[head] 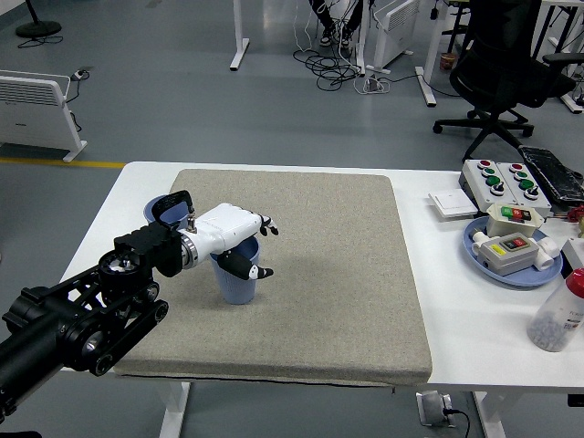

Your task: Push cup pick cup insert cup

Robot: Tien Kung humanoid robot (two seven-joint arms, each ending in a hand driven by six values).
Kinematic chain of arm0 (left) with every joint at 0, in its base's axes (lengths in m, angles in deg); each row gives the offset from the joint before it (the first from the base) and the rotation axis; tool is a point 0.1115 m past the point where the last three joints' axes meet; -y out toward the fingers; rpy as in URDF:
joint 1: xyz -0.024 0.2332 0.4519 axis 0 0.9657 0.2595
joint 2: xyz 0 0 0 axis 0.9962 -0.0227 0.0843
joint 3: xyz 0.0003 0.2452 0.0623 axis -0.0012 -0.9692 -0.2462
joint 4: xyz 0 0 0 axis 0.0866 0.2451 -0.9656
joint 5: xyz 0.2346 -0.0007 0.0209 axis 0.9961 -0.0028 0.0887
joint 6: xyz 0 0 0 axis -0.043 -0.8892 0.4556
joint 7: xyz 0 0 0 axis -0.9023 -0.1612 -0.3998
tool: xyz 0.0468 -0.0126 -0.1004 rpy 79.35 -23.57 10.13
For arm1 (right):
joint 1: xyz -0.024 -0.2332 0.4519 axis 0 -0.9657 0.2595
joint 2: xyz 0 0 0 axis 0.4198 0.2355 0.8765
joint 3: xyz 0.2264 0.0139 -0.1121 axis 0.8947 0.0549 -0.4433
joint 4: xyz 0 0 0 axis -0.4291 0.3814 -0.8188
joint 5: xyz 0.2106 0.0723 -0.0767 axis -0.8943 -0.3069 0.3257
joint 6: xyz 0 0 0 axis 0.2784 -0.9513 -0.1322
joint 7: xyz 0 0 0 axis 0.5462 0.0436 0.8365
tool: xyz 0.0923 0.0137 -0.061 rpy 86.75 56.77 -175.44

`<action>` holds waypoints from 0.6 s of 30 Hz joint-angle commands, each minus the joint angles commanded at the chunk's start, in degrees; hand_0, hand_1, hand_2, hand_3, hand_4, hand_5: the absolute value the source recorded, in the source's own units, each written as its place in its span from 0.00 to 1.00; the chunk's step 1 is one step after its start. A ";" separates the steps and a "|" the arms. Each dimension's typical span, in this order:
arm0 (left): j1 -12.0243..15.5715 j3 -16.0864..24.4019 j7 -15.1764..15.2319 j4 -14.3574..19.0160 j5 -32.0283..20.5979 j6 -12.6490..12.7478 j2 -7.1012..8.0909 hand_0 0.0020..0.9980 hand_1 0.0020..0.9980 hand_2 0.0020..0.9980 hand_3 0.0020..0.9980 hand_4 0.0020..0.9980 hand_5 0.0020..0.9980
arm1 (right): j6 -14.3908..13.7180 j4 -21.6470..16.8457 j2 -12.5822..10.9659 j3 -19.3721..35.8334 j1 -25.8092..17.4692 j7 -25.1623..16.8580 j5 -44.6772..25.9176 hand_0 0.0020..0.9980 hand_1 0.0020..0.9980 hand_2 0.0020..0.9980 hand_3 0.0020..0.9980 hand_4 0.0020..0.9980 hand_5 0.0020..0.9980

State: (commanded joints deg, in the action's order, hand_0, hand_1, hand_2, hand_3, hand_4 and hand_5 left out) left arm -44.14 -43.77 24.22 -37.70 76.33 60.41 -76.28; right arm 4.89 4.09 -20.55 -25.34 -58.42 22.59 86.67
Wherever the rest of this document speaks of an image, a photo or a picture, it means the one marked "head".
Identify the white table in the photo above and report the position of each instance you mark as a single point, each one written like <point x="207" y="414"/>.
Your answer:
<point x="456" y="319"/>

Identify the grey-brown fabric mat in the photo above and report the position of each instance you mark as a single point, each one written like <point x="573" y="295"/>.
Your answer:
<point x="319" y="283"/>

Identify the grey switch box yellow label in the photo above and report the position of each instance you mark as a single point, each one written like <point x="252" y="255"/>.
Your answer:
<point x="506" y="257"/>

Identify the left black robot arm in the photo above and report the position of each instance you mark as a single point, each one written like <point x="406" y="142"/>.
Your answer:
<point x="68" y="315"/>

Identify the cream switch box coloured buttons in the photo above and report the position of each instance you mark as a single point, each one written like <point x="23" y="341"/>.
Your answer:
<point x="499" y="224"/>

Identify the white push-button control box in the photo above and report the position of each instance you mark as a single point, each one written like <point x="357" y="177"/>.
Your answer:
<point x="474" y="182"/>
<point x="540" y="201"/>

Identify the silver floor socket box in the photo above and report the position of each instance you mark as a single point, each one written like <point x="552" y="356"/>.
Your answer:
<point x="431" y="408"/>

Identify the white desk with long foot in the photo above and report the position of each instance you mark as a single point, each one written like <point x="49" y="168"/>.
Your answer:
<point x="572" y="102"/>

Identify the floor power plug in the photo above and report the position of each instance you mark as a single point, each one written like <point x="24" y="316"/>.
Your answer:
<point x="82" y="73"/>

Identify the black round stand base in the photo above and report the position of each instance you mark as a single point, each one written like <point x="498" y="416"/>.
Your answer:
<point x="38" y="28"/>

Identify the small white pipe fitting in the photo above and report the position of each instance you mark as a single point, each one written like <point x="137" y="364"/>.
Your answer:
<point x="480" y="236"/>

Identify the clear bottle red cap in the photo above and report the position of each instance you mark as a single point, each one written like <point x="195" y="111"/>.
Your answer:
<point x="554" y="319"/>

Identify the large white pipe fitting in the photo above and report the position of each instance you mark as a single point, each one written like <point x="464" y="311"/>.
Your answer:
<point x="547" y="253"/>

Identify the person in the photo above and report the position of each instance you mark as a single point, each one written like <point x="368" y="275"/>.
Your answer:
<point x="329" y="32"/>

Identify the white power strip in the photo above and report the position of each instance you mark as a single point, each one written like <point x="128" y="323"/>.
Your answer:
<point x="375" y="85"/>

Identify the large white panel heater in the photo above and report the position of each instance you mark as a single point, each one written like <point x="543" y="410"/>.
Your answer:
<point x="32" y="114"/>

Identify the blue round plate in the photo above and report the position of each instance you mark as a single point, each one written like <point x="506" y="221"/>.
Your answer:
<point x="524" y="279"/>

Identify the blue ribbed plastic cup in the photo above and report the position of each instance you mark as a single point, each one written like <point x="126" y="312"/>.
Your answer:
<point x="235" y="289"/>
<point x="173" y="218"/>

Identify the black wrapped keyboard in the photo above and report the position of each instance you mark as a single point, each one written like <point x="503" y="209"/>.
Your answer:
<point x="554" y="175"/>

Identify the white desk leg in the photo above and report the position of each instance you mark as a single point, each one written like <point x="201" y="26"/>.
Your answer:
<point x="239" y="41"/>

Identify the black office chair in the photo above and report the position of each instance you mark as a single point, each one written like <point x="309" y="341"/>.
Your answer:
<point x="497" y="68"/>

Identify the white desk frame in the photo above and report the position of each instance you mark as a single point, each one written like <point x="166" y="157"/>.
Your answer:
<point x="433" y="45"/>

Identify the white panel heater on feet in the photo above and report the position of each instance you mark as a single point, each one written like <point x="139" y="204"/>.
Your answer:
<point x="397" y="32"/>

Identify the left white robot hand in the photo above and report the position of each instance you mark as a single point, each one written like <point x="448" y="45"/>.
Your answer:
<point x="226" y="226"/>

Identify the white wall switch plate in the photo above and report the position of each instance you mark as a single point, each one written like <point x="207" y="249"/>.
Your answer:
<point x="451" y="203"/>

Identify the small brown cup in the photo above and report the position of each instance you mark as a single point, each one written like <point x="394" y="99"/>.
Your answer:
<point x="448" y="62"/>

